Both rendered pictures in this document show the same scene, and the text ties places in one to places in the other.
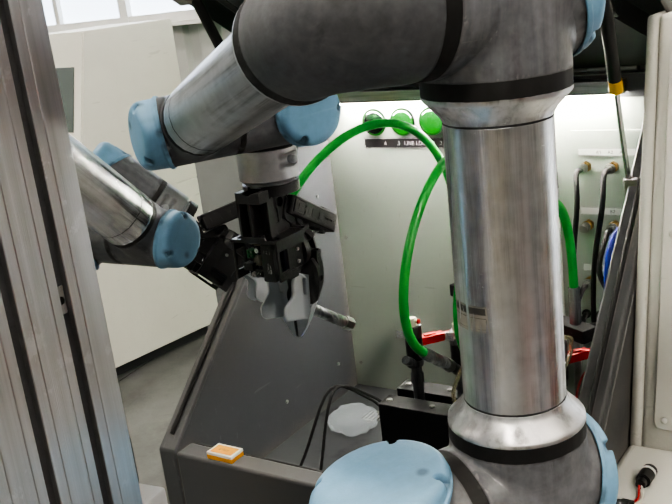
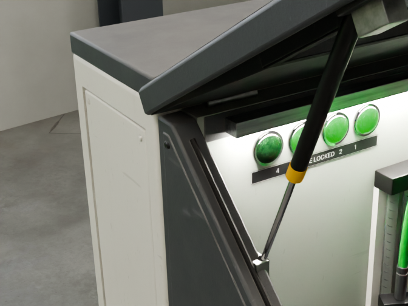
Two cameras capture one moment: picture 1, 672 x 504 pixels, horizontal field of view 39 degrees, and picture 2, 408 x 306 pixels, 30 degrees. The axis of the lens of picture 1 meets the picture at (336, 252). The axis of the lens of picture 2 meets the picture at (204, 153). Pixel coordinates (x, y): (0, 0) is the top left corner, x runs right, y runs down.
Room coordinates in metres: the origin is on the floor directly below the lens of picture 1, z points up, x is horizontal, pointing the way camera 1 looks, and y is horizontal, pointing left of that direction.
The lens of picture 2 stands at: (1.43, 0.81, 1.81)
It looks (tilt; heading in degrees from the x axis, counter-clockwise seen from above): 24 degrees down; 295
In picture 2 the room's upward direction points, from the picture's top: 2 degrees counter-clockwise
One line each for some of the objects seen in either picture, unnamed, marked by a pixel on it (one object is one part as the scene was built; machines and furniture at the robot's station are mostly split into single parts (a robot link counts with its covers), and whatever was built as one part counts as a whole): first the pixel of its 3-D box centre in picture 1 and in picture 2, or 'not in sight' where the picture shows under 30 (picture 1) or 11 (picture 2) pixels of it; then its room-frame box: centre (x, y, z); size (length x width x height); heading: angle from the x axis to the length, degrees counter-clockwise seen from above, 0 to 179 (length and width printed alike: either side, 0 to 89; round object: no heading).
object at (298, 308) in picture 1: (296, 308); not in sight; (1.13, 0.06, 1.25); 0.06 x 0.03 x 0.09; 145
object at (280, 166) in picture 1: (270, 165); not in sight; (1.14, 0.07, 1.44); 0.08 x 0.08 x 0.05
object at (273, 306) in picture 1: (276, 306); not in sight; (1.15, 0.08, 1.25); 0.06 x 0.03 x 0.09; 145
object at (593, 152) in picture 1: (610, 224); not in sight; (1.48, -0.45, 1.21); 0.13 x 0.03 x 0.31; 55
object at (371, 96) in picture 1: (466, 92); (385, 87); (1.62, -0.26, 1.43); 0.54 x 0.03 x 0.02; 55
